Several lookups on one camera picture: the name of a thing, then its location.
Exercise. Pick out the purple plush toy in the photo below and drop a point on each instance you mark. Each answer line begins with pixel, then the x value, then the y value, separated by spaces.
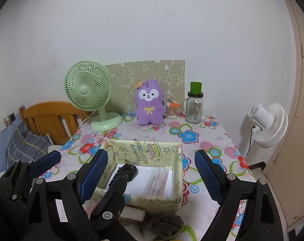
pixel 149 110

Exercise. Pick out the wall socket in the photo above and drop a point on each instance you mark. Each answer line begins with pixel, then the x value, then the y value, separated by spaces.
pixel 11 117

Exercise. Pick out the green cartoon printed board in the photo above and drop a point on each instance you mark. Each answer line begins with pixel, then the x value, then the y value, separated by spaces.
pixel 147 70

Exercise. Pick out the grey plaid pillow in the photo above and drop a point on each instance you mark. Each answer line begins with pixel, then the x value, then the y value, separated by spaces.
pixel 29 143

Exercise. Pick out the yellow printed fabric storage box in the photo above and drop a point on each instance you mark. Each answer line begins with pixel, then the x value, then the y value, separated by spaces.
pixel 141 153

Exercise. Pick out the clear cotton swab container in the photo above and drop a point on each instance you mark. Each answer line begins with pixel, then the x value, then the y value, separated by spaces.
pixel 172 112

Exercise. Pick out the white and pink sponge block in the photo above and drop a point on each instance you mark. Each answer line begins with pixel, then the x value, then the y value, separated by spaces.
pixel 134 214

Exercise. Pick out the white standing fan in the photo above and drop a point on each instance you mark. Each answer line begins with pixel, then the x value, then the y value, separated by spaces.
pixel 261 116

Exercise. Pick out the wooden bed headboard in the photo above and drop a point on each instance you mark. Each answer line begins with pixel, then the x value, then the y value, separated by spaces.
pixel 46 110

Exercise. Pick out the small orange object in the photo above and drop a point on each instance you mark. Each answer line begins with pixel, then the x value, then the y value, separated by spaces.
pixel 174 104

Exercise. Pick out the glass jar with green top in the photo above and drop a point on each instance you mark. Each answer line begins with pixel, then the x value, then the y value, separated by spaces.
pixel 193 110

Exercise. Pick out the white paper packet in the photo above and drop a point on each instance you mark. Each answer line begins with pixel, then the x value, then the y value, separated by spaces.
pixel 144 182

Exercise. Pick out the green desk fan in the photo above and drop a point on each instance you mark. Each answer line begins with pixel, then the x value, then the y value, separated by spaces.
pixel 84 90

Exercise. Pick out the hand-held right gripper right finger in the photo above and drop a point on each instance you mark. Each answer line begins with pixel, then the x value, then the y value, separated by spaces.
pixel 208 178

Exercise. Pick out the floral tablecloth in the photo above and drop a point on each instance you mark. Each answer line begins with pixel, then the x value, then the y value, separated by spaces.
pixel 212 135

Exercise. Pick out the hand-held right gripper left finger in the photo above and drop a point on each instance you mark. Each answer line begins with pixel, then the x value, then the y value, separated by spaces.
pixel 94 177

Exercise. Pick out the beige wooden door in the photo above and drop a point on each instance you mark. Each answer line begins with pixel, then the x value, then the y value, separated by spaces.
pixel 297 105

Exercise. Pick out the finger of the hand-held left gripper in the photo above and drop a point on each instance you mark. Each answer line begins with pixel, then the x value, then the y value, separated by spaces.
pixel 114 193
pixel 46 160

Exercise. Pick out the black soft cloth item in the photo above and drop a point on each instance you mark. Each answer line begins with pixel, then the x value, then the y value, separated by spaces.
pixel 128 170

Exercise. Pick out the pink striped packet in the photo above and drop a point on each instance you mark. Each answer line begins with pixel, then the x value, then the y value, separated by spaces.
pixel 164 180

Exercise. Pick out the grey socks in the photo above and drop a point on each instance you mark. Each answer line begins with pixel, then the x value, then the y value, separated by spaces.
pixel 167 224

